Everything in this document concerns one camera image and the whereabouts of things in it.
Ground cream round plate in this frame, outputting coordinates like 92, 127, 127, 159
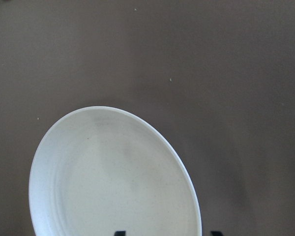
29, 106, 203, 236

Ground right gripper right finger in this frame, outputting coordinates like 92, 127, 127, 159
210, 231, 223, 236

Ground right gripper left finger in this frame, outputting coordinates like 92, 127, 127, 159
114, 231, 126, 236

